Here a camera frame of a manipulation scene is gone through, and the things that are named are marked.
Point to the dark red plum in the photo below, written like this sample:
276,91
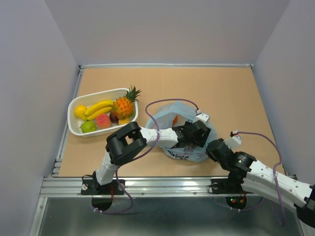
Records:
113,118

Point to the yellow apricot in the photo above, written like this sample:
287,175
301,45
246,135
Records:
124,121

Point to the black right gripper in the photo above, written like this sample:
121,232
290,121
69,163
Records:
211,157

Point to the yellow lemon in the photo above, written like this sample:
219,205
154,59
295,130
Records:
79,112

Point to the yellow banana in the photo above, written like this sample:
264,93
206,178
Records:
99,112
99,105

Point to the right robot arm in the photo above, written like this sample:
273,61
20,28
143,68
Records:
248,174

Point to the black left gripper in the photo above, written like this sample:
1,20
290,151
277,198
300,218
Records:
200,141

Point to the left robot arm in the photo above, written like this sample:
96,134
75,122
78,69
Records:
125,144

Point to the aluminium back rail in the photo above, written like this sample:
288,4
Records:
165,65

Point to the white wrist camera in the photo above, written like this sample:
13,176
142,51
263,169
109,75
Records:
202,117
234,141

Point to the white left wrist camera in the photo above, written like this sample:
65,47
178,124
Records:
202,117

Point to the light blue printed plastic bag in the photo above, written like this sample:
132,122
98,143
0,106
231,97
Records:
163,118

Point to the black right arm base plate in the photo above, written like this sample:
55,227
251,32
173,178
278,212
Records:
225,186

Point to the aluminium front frame rail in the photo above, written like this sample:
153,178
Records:
137,187

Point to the red yellow peach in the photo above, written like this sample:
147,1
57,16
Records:
103,121

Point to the green apple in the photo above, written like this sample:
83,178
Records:
88,126

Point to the upper yellow banana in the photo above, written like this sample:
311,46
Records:
99,105

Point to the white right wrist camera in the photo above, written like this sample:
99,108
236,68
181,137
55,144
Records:
234,141

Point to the orange pineapple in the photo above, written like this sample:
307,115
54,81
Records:
123,107

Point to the orange tangerine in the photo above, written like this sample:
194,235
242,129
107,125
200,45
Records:
175,120

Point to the lower yellow banana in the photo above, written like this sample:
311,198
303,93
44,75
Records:
99,112

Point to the white perforated plastic basket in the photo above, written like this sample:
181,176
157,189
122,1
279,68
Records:
90,99

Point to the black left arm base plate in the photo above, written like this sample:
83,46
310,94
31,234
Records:
90,187

